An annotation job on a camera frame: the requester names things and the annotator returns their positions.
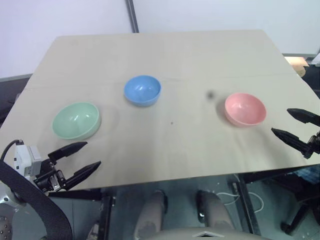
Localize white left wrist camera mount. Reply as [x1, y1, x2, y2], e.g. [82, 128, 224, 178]
[11, 142, 42, 180]

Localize brown cardboard box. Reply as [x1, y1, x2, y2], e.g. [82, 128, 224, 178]
[284, 56, 309, 77]

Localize blue plastic bowl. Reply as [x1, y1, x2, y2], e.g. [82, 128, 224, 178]
[123, 75, 162, 108]

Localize thin black left wrist cable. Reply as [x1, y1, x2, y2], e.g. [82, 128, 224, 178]
[0, 139, 25, 162]

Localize wide black braided cable sleeve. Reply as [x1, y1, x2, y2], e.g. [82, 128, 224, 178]
[0, 159, 74, 240]

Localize black table frame leg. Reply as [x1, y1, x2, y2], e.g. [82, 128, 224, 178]
[96, 194, 117, 240]
[232, 173, 262, 237]

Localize grey right robot leg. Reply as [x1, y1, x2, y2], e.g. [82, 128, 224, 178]
[196, 190, 235, 232]

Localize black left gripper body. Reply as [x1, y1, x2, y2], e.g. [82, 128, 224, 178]
[33, 157, 68, 193]

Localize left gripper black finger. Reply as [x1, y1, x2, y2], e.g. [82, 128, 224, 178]
[47, 141, 89, 162]
[59, 160, 102, 192]

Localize grey robot torso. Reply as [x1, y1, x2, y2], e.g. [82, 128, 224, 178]
[147, 226, 272, 240]

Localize pink red plastic bowl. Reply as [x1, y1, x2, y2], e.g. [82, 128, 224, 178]
[224, 92, 267, 128]

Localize black background furniture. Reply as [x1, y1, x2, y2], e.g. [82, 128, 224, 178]
[299, 52, 320, 99]

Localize grey robot leg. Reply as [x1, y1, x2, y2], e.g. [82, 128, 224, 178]
[196, 190, 235, 232]
[134, 189, 169, 240]

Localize grey metal pole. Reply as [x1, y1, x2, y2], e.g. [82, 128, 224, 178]
[126, 0, 140, 34]

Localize white floor cable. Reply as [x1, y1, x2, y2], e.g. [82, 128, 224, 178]
[215, 191, 265, 214]

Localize green plastic bowl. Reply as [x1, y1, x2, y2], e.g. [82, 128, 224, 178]
[51, 101, 102, 140]

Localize grey left robot leg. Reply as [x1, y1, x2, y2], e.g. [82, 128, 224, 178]
[134, 189, 169, 240]

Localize dark background seat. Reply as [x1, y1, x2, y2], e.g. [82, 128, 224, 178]
[0, 73, 34, 127]

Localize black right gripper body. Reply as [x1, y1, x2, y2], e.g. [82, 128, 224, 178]
[301, 134, 320, 160]

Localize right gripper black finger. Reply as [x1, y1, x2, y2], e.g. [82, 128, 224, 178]
[286, 107, 320, 126]
[271, 127, 310, 154]

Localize black office chair base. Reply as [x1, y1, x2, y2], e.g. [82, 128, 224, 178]
[279, 172, 320, 236]

